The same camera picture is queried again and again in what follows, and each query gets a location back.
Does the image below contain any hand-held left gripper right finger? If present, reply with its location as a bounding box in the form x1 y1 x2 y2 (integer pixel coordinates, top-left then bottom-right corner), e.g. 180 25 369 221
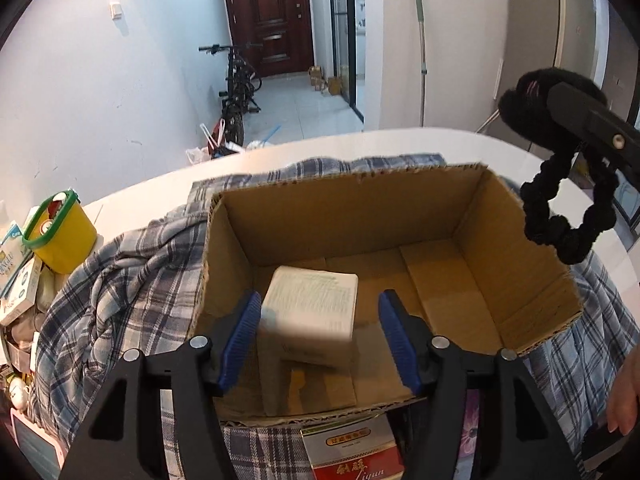
377 290 583 480

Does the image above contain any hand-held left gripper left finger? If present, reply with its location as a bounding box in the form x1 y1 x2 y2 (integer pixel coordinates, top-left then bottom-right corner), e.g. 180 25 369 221
60 290 263 480

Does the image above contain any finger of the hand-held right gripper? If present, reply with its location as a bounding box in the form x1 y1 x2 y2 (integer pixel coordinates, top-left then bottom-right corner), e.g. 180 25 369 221
546 81 640 186

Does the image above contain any black fuzzy headband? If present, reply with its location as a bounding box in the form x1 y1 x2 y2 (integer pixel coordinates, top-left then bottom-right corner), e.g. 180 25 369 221
498 67 621 264

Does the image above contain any white printed box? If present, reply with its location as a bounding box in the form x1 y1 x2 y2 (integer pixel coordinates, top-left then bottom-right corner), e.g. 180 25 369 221
256 266 360 368

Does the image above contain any red and white box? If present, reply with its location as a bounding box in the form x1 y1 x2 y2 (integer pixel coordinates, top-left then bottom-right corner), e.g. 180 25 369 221
300 412 406 480

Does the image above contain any person's right hand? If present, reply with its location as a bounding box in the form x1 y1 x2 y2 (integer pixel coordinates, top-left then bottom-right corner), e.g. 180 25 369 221
606 345 640 436

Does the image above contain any beige refrigerator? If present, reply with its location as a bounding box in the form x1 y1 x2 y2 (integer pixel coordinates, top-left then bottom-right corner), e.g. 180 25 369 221
507 0 626 126

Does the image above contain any purple flower box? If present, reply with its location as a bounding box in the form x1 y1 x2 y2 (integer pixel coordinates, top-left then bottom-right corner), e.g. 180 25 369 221
452 387 486 480

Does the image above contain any blue plaid cloth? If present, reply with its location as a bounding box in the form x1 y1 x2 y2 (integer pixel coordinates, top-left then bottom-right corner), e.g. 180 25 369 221
27 152 640 480

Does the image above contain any yellow container green rim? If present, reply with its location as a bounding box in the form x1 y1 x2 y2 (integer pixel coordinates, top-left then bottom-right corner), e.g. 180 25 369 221
22 189 98 275

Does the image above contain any small white blue box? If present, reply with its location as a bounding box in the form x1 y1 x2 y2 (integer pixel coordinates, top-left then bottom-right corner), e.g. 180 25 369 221
0 255 43 326

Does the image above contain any white round toy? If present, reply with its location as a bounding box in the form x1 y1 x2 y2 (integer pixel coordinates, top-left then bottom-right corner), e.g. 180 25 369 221
7 375 31 408

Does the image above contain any blue face mask box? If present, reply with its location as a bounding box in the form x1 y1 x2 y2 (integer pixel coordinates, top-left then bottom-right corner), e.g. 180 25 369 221
10 407 68 480

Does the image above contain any black bicycle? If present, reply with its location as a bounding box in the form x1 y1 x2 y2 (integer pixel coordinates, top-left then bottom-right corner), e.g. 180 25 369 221
198 43 264 147

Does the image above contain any black framed glass door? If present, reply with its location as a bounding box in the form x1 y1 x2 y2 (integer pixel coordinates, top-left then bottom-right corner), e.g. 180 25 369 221
327 0 366 123

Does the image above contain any brown entrance door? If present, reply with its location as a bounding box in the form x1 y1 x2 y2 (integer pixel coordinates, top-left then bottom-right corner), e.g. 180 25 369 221
221 0 315 78

